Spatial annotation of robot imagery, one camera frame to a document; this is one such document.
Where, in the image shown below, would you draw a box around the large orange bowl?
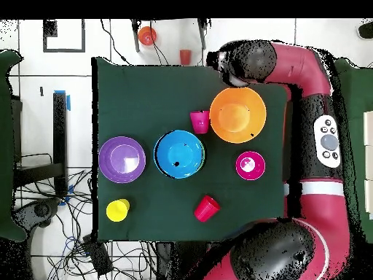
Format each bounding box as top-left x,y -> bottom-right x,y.
208,86 -> 267,144

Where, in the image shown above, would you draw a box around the short crimson cup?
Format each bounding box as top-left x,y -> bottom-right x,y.
189,109 -> 211,135

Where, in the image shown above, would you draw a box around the light blue bowl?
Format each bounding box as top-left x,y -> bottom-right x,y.
153,129 -> 205,179

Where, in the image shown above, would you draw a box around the purple bowl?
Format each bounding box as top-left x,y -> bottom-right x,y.
98,136 -> 146,184

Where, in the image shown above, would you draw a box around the tall red cup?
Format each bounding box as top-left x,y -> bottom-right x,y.
194,195 -> 221,223

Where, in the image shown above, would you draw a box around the orange-red cup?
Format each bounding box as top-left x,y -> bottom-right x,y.
179,49 -> 192,66

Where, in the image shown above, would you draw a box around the dark green tablecloth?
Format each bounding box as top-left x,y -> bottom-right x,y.
91,56 -> 292,243

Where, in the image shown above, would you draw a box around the small orange bowl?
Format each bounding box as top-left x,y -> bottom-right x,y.
137,26 -> 158,47

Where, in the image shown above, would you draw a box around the small crimson bowl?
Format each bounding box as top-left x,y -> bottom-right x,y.
235,150 -> 267,181

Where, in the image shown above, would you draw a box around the green cloth covered table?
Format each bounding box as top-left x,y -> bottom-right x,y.
0,49 -> 28,243
333,57 -> 373,244

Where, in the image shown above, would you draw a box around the person's foot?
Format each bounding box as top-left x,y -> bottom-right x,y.
357,20 -> 373,39

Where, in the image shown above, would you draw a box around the blue tape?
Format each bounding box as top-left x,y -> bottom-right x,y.
54,89 -> 71,112

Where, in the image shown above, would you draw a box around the white boxes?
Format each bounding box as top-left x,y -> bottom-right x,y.
363,110 -> 373,220

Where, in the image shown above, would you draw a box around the yellow cup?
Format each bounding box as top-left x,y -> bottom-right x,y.
106,198 -> 131,223

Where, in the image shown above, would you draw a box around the black power box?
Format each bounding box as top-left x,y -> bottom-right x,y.
82,234 -> 114,277

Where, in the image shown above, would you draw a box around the black square frame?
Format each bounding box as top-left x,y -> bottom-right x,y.
42,19 -> 86,54

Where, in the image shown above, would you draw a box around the black metal table frame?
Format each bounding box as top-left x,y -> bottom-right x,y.
12,91 -> 69,197

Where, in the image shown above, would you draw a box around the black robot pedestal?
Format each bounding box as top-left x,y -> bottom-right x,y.
155,241 -> 216,280

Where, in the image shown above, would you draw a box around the tangle of cables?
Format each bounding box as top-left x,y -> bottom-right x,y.
14,152 -> 158,280

